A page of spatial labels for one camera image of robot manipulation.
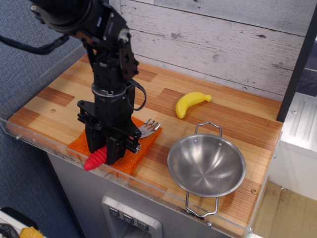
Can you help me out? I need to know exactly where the grey toy kitchen cabinet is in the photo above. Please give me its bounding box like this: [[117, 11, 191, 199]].
[[49, 154, 227, 238]]

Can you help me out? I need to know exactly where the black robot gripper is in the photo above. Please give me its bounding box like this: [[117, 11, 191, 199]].
[[77, 91, 141, 165]]

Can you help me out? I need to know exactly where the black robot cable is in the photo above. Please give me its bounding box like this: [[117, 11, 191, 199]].
[[0, 34, 147, 112]]

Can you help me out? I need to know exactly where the clear acrylic table guard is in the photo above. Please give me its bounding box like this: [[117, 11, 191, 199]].
[[0, 56, 282, 238]]

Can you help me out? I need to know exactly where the red handled metal fork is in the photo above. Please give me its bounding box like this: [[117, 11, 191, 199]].
[[83, 118, 161, 171]]

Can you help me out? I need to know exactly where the orange knitted cloth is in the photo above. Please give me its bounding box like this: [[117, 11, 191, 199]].
[[67, 116, 163, 176]]

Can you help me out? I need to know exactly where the yellow toy banana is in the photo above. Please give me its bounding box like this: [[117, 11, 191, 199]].
[[175, 92, 211, 119]]

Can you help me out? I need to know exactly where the dark grey right post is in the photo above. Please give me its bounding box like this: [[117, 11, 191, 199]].
[[276, 4, 317, 122]]

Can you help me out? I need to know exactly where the stainless steel two-handled bowl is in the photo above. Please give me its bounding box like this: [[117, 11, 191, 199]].
[[167, 130, 246, 219]]

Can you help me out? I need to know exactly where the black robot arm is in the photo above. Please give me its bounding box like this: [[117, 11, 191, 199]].
[[32, 0, 141, 165]]

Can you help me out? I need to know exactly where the silver dispenser button panel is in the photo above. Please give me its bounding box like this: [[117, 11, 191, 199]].
[[102, 195, 163, 238]]

